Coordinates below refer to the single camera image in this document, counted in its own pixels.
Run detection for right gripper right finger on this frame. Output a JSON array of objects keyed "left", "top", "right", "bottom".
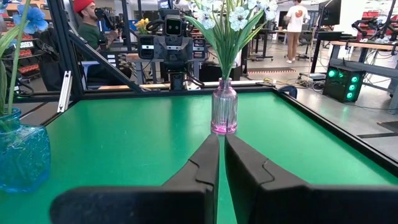
[{"left": 224, "top": 134, "right": 398, "bottom": 224}]

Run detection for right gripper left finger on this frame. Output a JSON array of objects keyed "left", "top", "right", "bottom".
[{"left": 49, "top": 134, "right": 220, "bottom": 224}]

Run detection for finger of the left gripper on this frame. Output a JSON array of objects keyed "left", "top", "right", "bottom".
[
  {"left": 154, "top": 37, "right": 174, "bottom": 62},
  {"left": 173, "top": 37, "right": 193, "bottom": 62}
]

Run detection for white artificial flower bunch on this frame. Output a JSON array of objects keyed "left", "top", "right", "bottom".
[
  {"left": 186, "top": 0, "right": 233, "bottom": 80},
  {"left": 228, "top": 0, "right": 279, "bottom": 80}
]

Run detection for pink ribbed glass vase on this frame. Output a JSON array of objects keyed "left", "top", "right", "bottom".
[{"left": 210, "top": 77, "right": 239, "bottom": 136}]

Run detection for blue artificial flower bunch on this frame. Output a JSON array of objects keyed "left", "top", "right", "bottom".
[
  {"left": 6, "top": 0, "right": 50, "bottom": 116},
  {"left": 0, "top": 0, "right": 19, "bottom": 125}
]

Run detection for small yellow flower bunch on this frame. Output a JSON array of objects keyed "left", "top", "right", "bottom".
[{"left": 135, "top": 17, "right": 150, "bottom": 35}]

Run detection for black diagonal strut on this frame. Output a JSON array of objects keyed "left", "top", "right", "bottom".
[{"left": 67, "top": 27, "right": 146, "bottom": 93}]

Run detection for black handheld device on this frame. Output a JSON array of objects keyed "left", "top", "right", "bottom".
[{"left": 95, "top": 7, "right": 125, "bottom": 32}]

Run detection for person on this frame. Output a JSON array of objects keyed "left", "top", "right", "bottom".
[
  {"left": 73, "top": 0, "right": 133, "bottom": 86},
  {"left": 284, "top": 0, "right": 312, "bottom": 65}
]

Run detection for green table mat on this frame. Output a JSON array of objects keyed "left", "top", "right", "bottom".
[{"left": 0, "top": 90, "right": 398, "bottom": 224}]

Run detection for dark floor plate striped edge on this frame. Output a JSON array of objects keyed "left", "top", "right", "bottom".
[{"left": 247, "top": 67, "right": 298, "bottom": 75}]

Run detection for silver aluminium bar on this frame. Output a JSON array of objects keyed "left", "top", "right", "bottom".
[{"left": 57, "top": 70, "right": 73, "bottom": 113}]

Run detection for shelf with red bins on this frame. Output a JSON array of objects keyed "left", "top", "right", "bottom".
[{"left": 0, "top": 30, "right": 43, "bottom": 77}]

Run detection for white lettered sign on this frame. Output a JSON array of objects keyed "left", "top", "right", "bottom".
[{"left": 12, "top": 41, "right": 35, "bottom": 50}]

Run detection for black computer green lights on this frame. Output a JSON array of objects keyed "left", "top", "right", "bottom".
[{"left": 322, "top": 66, "right": 367, "bottom": 103}]

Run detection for black monitor on stand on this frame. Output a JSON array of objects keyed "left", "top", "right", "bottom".
[{"left": 310, "top": 0, "right": 343, "bottom": 74}]

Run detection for wooden desk grey legs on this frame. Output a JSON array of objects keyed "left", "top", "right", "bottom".
[{"left": 329, "top": 39, "right": 398, "bottom": 116}]

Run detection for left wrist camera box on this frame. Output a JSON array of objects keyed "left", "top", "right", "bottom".
[{"left": 164, "top": 17, "right": 183, "bottom": 37}]

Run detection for black upright post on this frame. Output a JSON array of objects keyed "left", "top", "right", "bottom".
[{"left": 46, "top": 0, "right": 85, "bottom": 100}]

